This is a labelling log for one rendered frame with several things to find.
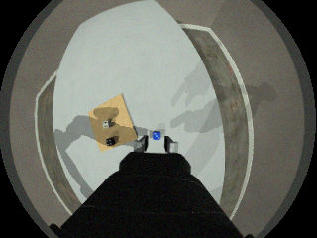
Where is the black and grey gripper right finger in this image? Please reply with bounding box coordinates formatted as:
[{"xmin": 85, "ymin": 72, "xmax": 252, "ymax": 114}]
[{"xmin": 164, "ymin": 136, "xmax": 178, "ymax": 153}]

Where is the tan flat square mat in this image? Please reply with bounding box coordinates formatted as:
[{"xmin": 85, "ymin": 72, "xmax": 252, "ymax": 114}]
[{"xmin": 88, "ymin": 94, "xmax": 138, "ymax": 152}]

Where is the blue die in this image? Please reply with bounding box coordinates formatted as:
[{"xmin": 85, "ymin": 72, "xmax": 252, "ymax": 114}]
[{"xmin": 153, "ymin": 131, "xmax": 160, "ymax": 140}]

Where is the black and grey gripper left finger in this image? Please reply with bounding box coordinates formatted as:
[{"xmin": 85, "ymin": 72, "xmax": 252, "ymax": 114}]
[{"xmin": 134, "ymin": 135, "xmax": 149, "ymax": 152}]

